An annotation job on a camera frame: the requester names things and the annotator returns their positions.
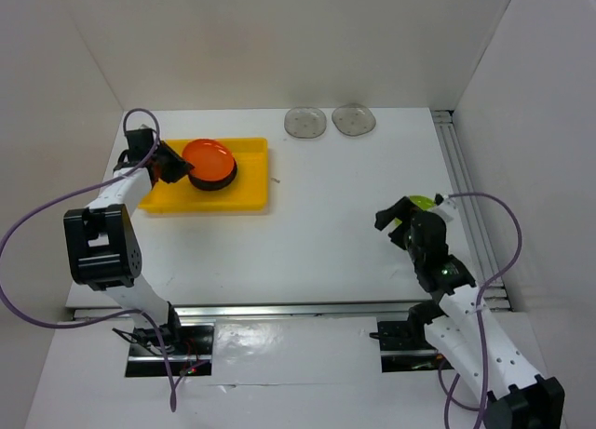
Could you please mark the aluminium rail front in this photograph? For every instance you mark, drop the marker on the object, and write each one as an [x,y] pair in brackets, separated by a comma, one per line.
[292,310]

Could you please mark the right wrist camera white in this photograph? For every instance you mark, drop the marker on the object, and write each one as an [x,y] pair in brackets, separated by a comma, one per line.
[445,207]

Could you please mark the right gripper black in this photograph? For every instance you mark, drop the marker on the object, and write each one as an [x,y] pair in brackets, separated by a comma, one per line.
[401,209]

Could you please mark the clear glass plate right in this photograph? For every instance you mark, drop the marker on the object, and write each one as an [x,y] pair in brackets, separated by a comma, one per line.
[353,120]

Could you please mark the yellow plastic bin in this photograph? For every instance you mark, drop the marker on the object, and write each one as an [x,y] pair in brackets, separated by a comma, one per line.
[247,192]

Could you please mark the green plate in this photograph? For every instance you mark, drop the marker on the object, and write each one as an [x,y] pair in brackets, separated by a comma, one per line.
[421,202]

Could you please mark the aluminium rail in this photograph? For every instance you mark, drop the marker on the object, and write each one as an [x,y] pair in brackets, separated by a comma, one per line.
[476,230]
[292,310]

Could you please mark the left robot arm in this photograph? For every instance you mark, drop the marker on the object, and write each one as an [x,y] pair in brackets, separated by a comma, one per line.
[103,250]

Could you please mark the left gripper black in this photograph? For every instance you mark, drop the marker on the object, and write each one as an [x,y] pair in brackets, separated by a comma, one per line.
[179,165]

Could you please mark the aluminium rail right side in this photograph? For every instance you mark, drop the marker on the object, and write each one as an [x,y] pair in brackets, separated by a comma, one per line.
[476,230]

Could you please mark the orange plate back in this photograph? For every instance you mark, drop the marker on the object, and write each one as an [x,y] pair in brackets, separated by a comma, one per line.
[211,160]

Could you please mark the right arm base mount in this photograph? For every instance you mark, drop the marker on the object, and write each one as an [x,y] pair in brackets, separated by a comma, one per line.
[400,351]

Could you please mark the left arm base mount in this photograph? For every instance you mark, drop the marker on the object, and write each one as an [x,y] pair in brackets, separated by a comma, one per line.
[193,353]

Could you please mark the clear glass plate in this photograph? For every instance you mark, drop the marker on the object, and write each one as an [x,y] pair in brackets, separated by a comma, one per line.
[353,120]
[305,123]

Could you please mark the clear glass plate left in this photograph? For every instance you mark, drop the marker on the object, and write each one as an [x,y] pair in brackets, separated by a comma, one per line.
[305,123]

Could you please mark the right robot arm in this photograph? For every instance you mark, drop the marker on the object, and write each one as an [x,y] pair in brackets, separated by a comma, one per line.
[456,321]

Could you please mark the black plate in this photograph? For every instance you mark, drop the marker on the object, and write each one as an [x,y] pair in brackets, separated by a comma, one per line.
[211,186]

